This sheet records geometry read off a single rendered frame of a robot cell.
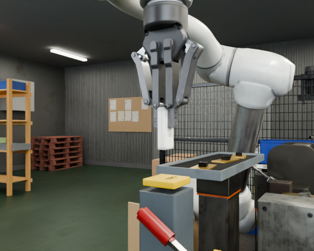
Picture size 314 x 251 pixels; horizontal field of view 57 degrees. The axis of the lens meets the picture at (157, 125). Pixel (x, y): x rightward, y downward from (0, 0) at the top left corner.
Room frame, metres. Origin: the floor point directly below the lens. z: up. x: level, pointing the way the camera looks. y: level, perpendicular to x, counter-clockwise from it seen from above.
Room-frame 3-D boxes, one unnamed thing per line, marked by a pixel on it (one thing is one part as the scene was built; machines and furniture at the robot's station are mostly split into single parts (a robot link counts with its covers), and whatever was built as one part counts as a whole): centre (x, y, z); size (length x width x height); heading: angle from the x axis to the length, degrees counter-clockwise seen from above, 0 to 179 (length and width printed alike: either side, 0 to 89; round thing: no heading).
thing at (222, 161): (0.71, -0.17, 1.17); 0.08 x 0.04 x 0.01; 140
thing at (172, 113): (0.48, -0.03, 1.27); 0.03 x 0.01 x 0.05; 58
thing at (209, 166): (0.60, -0.10, 1.17); 0.08 x 0.04 x 0.01; 155
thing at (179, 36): (0.49, -0.01, 1.40); 0.08 x 0.07 x 0.09; 58
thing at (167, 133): (0.49, -0.02, 1.24); 0.03 x 0.01 x 0.07; 148
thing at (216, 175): (0.71, -0.15, 1.16); 0.37 x 0.14 x 0.02; 148
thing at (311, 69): (1.79, -0.95, 1.52); 0.07 x 0.07 x 0.18
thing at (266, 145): (1.66, -0.76, 1.10); 0.30 x 0.17 x 0.13; 63
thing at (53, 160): (8.58, 2.94, 0.45); 1.28 x 0.88 x 0.91; 153
